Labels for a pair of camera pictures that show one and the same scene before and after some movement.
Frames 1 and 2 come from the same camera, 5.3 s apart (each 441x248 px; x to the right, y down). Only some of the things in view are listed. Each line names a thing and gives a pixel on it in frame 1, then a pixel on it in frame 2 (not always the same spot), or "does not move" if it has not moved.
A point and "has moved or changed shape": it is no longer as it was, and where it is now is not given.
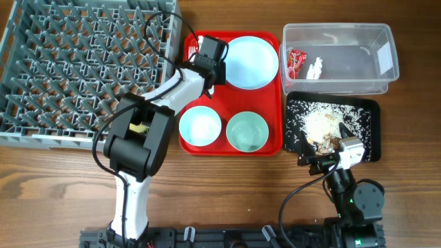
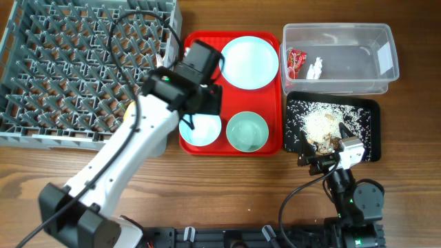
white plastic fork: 191,49 has moved or changed shape
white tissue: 314,71 does not move
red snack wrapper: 295,60 does not move
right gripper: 306,157 does not move
